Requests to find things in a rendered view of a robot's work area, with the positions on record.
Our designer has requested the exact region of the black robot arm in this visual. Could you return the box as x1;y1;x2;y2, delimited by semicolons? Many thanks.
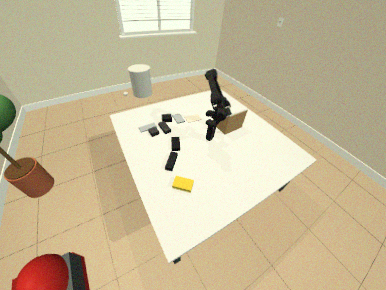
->
205;69;232;121

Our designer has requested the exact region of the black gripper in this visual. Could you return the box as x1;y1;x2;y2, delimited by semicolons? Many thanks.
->
205;111;221;130

